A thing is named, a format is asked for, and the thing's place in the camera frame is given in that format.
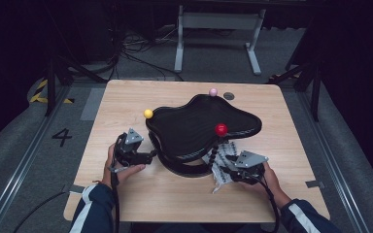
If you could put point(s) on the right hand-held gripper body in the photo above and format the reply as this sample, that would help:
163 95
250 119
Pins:
249 165

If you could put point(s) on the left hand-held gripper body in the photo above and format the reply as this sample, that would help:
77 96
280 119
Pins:
128 153

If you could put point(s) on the white patterned cloth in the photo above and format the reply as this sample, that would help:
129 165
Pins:
220 168

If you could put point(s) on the black wavy tray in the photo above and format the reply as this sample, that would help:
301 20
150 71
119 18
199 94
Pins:
194 126

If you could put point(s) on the person's left hand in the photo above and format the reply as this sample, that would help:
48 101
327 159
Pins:
116 174

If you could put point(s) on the person's right hand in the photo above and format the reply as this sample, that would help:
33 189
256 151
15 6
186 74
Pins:
268 184

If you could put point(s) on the black round table grommet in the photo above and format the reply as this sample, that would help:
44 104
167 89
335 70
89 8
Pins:
229 96

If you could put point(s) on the grey tape piece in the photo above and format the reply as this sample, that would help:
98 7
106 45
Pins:
315 184
75 188

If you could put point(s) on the black metal stand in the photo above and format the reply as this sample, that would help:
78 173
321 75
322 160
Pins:
315 90

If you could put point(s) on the black tripod stand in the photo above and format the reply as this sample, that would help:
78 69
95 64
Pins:
51 84

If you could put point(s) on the yellow black floor tape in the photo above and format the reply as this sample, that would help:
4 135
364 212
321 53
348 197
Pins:
39 97

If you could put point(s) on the metal floor rail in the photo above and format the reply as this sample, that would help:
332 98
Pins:
19 168
338 174

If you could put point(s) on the grey metal table frame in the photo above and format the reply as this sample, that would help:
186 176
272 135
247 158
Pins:
220 21

